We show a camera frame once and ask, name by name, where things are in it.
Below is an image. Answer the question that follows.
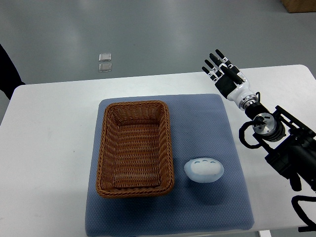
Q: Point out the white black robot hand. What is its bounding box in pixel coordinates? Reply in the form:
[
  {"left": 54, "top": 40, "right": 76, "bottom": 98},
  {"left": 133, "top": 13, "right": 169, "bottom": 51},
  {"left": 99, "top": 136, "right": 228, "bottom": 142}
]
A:
[{"left": 202, "top": 49, "right": 257, "bottom": 109}]

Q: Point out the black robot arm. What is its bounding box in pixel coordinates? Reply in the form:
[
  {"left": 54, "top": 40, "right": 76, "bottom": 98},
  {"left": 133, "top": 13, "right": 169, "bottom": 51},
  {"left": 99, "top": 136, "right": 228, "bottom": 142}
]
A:
[{"left": 202, "top": 49, "right": 316, "bottom": 192}]

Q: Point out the brown wicker basket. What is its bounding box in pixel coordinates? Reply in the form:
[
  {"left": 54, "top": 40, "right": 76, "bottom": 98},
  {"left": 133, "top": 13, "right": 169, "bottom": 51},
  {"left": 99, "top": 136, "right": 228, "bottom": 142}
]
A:
[{"left": 96, "top": 100, "right": 175, "bottom": 198}]

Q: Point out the blue fabric mat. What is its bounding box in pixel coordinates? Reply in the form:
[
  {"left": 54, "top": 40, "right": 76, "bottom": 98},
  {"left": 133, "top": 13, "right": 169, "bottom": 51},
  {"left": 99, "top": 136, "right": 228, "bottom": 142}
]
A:
[{"left": 85, "top": 94, "right": 254, "bottom": 237}]

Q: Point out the upper metal floor plate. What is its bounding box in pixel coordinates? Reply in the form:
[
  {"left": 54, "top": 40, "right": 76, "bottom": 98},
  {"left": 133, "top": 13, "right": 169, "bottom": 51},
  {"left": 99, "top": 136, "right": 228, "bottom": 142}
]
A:
[{"left": 99, "top": 53, "right": 112, "bottom": 62}]

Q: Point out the black object at left edge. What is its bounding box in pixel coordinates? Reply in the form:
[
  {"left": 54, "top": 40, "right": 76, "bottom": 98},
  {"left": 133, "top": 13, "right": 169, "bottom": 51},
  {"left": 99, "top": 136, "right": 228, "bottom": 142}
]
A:
[{"left": 0, "top": 45, "right": 25, "bottom": 100}]

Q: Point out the black cable loop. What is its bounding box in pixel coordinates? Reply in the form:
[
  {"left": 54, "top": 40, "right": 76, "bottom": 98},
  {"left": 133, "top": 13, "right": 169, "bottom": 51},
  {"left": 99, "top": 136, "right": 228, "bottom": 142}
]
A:
[{"left": 290, "top": 195, "right": 316, "bottom": 233}]

